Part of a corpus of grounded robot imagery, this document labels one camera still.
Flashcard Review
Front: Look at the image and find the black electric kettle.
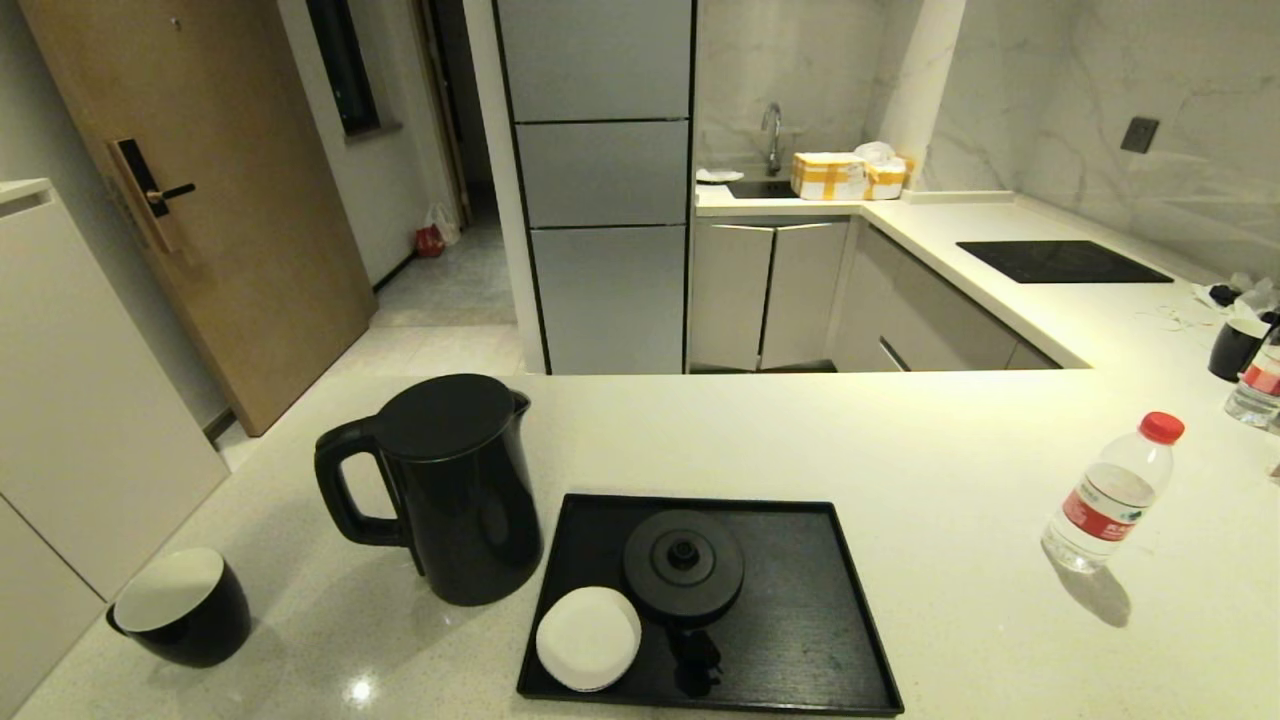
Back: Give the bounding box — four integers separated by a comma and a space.
313, 373, 544, 608

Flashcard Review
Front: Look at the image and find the black cup white inside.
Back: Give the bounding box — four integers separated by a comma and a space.
1208, 318, 1271, 383
106, 547, 252, 669

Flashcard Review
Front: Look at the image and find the black round kettle base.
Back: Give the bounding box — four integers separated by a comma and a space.
622, 509, 746, 629

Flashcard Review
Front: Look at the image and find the clear plastic water bottle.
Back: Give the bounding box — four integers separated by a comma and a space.
1224, 328, 1280, 429
1041, 411, 1186, 574

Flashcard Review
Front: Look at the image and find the grey cabinet door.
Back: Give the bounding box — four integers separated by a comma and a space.
689, 222, 776, 372
760, 222, 851, 372

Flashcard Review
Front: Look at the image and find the tall grey refrigerator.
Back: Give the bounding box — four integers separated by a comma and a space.
490, 0, 698, 376

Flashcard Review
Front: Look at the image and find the grey drawer cabinet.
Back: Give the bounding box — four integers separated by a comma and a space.
830, 222, 1063, 373

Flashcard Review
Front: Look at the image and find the white saucer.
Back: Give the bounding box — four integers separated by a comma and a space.
535, 586, 643, 694

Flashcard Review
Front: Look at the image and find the small cardboard box yellow tape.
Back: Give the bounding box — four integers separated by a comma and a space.
863, 155, 915, 200

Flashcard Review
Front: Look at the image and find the black rectangular tray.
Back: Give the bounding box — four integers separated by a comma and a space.
516, 492, 906, 718

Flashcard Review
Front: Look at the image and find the dark window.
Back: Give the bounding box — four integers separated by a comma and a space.
305, 0, 383, 137

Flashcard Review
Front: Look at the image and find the black induction cooktop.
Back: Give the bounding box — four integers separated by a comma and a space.
956, 240, 1175, 285

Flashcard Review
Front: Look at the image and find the wooden door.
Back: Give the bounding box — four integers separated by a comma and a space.
18, 0, 378, 438

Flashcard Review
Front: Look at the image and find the white cabinet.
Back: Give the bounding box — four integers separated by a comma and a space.
0, 178, 231, 691

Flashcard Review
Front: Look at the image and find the crumpled white tissue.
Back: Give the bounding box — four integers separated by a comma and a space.
1190, 272, 1280, 321

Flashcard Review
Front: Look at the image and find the black door lock handle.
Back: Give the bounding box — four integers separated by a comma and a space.
107, 137, 197, 254

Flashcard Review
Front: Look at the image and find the thin white cable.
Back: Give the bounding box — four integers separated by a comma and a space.
1135, 300, 1216, 333

